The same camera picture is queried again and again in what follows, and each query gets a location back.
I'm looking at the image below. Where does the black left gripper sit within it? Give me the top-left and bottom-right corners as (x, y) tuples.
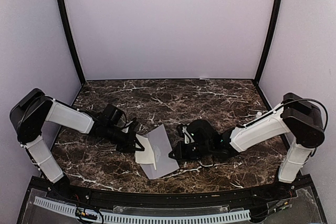
(104, 124), (144, 153)

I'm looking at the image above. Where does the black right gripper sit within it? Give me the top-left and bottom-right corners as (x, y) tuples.
(168, 141), (212, 162)

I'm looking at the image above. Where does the grey paper envelope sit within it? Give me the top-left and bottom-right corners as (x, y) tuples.
(140, 124), (179, 180)

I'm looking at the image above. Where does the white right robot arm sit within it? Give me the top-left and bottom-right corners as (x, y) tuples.
(169, 93), (329, 200)

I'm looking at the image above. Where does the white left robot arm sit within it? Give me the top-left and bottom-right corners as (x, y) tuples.
(9, 88), (145, 201)

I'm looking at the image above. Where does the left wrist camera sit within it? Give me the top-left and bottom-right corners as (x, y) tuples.
(122, 118), (139, 133)

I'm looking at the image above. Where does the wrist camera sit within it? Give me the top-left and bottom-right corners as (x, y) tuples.
(176, 124), (193, 144)
(122, 118), (139, 133)

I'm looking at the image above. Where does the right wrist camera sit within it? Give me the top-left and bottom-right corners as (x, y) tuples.
(176, 124), (193, 144)

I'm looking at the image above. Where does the black front rail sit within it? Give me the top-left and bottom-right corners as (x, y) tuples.
(24, 176), (297, 210)

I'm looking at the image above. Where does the white slotted cable duct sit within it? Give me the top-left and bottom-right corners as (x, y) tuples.
(34, 196), (250, 223)

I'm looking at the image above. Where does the black left frame post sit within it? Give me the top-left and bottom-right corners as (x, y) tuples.
(57, 0), (86, 85)

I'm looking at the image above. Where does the black frame corner post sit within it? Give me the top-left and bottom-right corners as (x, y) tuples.
(254, 0), (281, 86)

